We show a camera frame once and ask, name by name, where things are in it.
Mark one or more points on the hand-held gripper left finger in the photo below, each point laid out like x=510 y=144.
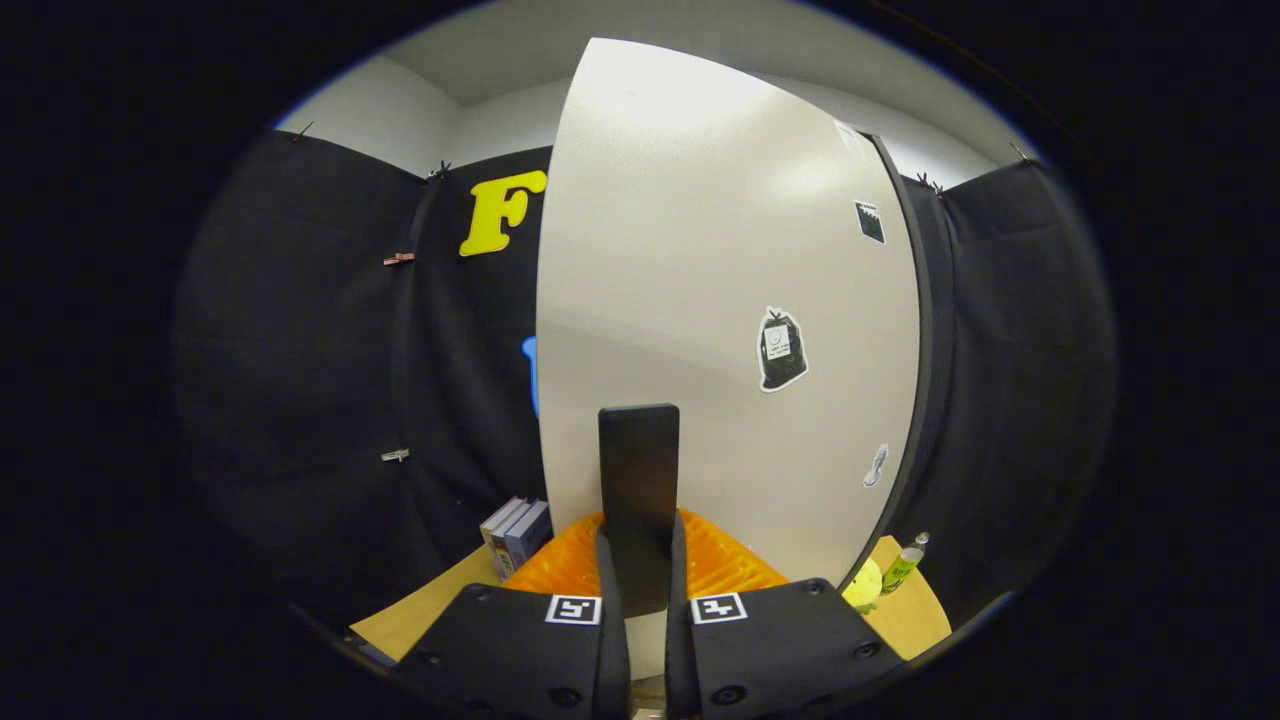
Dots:
x=615 y=660

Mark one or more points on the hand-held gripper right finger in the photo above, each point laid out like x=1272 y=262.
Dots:
x=680 y=660

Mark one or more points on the beige shoe cabinet door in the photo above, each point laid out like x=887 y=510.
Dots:
x=680 y=250

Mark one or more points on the white book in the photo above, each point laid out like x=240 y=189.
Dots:
x=497 y=530

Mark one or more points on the yellow plush toy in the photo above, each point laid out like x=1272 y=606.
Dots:
x=862 y=588

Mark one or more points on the green plastic bottle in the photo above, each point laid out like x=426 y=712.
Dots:
x=900 y=568

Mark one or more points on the black backdrop cloth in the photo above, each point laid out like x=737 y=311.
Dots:
x=290 y=350

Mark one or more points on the copper cloth clip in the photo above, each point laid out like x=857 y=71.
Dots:
x=398 y=258

